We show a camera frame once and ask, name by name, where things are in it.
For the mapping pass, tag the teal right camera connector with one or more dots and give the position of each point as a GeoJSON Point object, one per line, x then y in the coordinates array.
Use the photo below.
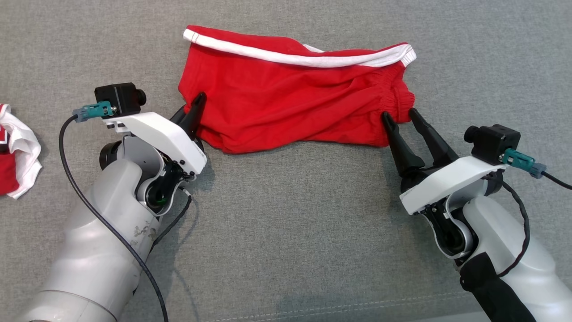
{"type": "Point", "coordinates": [518, 158]}

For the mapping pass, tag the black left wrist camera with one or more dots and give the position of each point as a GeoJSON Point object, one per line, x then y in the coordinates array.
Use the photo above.
{"type": "Point", "coordinates": [118, 98]}

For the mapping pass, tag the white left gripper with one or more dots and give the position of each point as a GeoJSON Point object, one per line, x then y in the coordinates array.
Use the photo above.
{"type": "Point", "coordinates": [165, 134]}

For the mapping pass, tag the teal left camera connector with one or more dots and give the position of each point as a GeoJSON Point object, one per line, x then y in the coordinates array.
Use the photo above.
{"type": "Point", "coordinates": [94, 110]}

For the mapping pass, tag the red Bulls basketball jersey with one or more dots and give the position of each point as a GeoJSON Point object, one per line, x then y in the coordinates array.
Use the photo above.
{"type": "Point", "coordinates": [22, 152]}

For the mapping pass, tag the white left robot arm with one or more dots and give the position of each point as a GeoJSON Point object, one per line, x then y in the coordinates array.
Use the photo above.
{"type": "Point", "coordinates": [98, 250]}

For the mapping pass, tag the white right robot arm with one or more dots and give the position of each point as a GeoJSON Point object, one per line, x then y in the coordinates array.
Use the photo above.
{"type": "Point", "coordinates": [527, 273]}

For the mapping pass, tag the red shorts white trim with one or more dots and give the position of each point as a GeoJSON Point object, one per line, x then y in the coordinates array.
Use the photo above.
{"type": "Point", "coordinates": [290, 103]}

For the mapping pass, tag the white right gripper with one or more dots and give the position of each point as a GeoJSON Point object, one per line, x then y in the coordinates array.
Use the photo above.
{"type": "Point", "coordinates": [451, 181]}

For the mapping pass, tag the teal camera connector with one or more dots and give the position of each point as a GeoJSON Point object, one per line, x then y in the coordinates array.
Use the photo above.
{"type": "Point", "coordinates": [518, 158]}
{"type": "Point", "coordinates": [94, 110]}

